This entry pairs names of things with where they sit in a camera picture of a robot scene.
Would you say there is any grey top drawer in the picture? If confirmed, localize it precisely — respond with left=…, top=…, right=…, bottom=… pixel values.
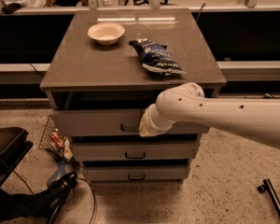
left=50, top=109, right=144, bottom=137

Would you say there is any grey drawer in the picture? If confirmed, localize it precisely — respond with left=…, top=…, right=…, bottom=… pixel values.
left=50, top=109, right=144, bottom=137
left=72, top=141, right=200, bottom=161
left=81, top=165, right=190, bottom=182

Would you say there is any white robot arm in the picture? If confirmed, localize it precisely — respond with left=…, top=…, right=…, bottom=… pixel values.
left=139, top=82, right=280, bottom=149

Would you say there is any black robot base tray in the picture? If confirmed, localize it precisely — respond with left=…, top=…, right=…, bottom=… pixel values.
left=0, top=127, right=33, bottom=187

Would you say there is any grey middle drawer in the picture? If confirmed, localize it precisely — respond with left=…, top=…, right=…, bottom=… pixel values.
left=72, top=141, right=200, bottom=161

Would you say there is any grey drawer cabinet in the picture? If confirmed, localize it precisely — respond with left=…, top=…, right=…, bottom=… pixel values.
left=39, top=7, right=228, bottom=185

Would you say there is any grey bottom drawer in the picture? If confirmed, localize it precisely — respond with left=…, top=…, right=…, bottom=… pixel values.
left=81, top=165, right=190, bottom=182

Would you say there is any blue chip bag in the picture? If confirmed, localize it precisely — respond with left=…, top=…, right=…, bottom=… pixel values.
left=129, top=38, right=185, bottom=77

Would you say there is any white paper bowl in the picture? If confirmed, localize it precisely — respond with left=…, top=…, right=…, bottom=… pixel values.
left=88, top=22, right=125, bottom=46

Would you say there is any red soda can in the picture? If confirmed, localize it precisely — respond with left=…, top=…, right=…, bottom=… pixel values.
left=50, top=130, right=64, bottom=149

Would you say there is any black bar tool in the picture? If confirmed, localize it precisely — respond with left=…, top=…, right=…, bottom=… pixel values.
left=257, top=179, right=280, bottom=218

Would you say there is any wire mesh basket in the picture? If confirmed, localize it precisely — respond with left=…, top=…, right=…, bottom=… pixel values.
left=38, top=117, right=73, bottom=163

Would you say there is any black cable on floor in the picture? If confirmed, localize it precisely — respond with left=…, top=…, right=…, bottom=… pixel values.
left=12, top=170, right=98, bottom=224

